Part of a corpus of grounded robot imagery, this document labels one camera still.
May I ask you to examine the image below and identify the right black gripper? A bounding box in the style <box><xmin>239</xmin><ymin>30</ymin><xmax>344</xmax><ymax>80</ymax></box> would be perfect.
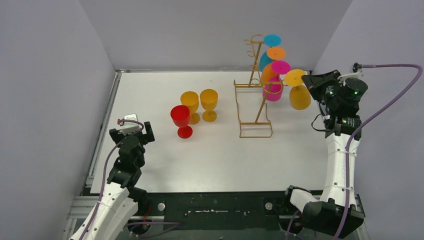
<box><xmin>303</xmin><ymin>70</ymin><xmax>347</xmax><ymax>109</ymax></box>

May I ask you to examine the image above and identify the yellow wine glass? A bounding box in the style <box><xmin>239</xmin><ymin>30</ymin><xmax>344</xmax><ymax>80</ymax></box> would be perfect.
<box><xmin>180</xmin><ymin>91</ymin><xmax>200</xmax><ymax>125</ymax></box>
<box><xmin>200</xmin><ymin>88</ymin><xmax>219</xmax><ymax>123</ymax></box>
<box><xmin>284</xmin><ymin>69</ymin><xmax>311</xmax><ymax>111</ymax></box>

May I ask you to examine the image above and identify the red plastic wine glass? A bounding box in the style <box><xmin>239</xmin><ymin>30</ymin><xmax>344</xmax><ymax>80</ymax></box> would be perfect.
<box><xmin>170</xmin><ymin>105</ymin><xmax>193</xmax><ymax>139</ymax></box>

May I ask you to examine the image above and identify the yellow wine glass front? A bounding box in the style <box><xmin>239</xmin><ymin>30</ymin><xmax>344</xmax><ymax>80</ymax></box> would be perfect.
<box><xmin>180</xmin><ymin>91</ymin><xmax>200</xmax><ymax>125</ymax></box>

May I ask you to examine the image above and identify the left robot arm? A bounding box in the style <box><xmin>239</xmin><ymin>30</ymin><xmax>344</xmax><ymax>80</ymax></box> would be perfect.
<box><xmin>70</xmin><ymin>119</ymin><xmax>155</xmax><ymax>240</ymax></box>

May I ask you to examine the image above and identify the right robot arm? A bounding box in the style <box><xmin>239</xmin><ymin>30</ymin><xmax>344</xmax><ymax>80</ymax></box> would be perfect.
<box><xmin>281</xmin><ymin>70</ymin><xmax>368</xmax><ymax>239</ymax></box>

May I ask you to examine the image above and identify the pink plastic wine glass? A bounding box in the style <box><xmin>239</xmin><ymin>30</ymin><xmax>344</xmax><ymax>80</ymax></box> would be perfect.
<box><xmin>260</xmin><ymin>60</ymin><xmax>291</xmax><ymax>102</ymax></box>

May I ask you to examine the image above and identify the orange plastic wine glass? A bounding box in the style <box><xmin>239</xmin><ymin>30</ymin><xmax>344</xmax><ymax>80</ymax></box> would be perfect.
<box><xmin>259</xmin><ymin>46</ymin><xmax>286</xmax><ymax>83</ymax></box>

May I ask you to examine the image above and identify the blue plastic wine glass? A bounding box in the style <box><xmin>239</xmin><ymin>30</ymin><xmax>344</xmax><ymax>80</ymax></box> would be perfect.
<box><xmin>258</xmin><ymin>34</ymin><xmax>282</xmax><ymax>72</ymax></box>

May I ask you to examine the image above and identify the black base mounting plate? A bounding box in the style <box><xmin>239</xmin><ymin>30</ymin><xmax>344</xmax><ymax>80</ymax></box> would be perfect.
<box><xmin>130</xmin><ymin>191</ymin><xmax>296</xmax><ymax>231</ymax></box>

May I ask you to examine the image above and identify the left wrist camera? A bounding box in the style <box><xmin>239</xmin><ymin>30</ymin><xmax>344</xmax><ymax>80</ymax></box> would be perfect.
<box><xmin>117</xmin><ymin>113</ymin><xmax>140</xmax><ymax>135</ymax></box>

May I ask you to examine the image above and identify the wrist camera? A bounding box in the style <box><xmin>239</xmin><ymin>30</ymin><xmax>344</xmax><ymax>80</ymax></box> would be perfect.
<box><xmin>117</xmin><ymin>113</ymin><xmax>140</xmax><ymax>135</ymax></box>
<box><xmin>337</xmin><ymin>62</ymin><xmax>364</xmax><ymax>83</ymax></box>

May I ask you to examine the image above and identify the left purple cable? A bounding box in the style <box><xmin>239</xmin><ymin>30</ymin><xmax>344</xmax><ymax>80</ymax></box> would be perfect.
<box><xmin>77</xmin><ymin>119</ymin><xmax>145</xmax><ymax>240</ymax></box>

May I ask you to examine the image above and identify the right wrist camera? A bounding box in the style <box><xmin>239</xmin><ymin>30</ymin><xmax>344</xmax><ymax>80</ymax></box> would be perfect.
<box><xmin>337</xmin><ymin>62</ymin><xmax>364</xmax><ymax>83</ymax></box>

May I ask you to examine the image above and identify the gold wire glass rack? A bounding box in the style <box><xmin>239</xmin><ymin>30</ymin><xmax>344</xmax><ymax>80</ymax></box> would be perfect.
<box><xmin>233</xmin><ymin>34</ymin><xmax>273</xmax><ymax>139</ymax></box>

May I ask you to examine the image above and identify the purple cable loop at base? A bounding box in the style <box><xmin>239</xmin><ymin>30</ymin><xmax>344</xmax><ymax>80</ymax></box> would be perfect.
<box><xmin>125</xmin><ymin>221</ymin><xmax>181</xmax><ymax>239</ymax></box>

